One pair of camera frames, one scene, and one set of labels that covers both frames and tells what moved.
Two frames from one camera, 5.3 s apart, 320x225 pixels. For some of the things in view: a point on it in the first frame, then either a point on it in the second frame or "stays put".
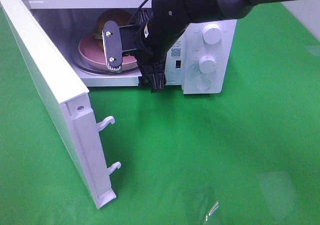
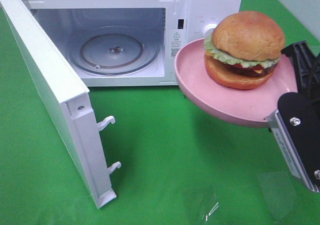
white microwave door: x=63 y=99 stays put
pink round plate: x=90 y=48 to x=250 y=107
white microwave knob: x=212 y=33 stays put
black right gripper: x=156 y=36 to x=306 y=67
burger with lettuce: x=119 y=16 to x=243 y=50
